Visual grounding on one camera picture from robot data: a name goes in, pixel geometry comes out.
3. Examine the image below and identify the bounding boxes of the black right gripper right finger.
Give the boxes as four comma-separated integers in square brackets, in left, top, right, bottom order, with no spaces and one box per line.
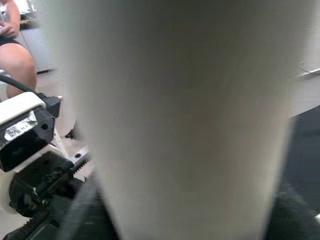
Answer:
[264,192,320,240]

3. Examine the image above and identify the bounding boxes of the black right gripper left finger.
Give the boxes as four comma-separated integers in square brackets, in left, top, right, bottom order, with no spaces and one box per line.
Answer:
[58,179,118,240]

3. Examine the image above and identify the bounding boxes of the white plastic table leg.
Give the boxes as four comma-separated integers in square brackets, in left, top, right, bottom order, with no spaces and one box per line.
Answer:
[41,0,313,240]

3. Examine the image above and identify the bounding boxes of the person's hand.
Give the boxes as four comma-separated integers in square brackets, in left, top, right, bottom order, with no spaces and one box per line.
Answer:
[0,21,20,37]

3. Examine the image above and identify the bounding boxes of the white cabinet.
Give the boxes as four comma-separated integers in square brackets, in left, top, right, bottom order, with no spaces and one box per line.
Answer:
[19,24,58,74]

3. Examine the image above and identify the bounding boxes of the person's black shorts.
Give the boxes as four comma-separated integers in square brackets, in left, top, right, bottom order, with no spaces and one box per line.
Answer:
[0,36,25,48]

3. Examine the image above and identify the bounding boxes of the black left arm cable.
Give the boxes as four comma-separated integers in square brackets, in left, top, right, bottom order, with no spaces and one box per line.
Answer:
[0,74,63,113]

